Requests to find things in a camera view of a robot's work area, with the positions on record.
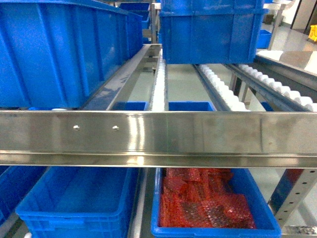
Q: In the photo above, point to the steel shelf rack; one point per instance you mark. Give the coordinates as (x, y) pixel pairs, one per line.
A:
(96, 136)

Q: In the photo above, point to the blue bin upper centre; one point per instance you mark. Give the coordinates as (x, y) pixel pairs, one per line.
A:
(210, 31)

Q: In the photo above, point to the blue bin with red wrap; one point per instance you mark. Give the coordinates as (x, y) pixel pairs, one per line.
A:
(242, 182)

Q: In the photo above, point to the large blue bin upper left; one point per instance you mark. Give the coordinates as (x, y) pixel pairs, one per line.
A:
(58, 53)

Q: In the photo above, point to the empty blue bin lower left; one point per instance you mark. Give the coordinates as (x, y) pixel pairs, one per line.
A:
(80, 202)

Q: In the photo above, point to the red bubble wrap bags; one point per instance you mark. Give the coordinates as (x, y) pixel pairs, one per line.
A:
(202, 198)

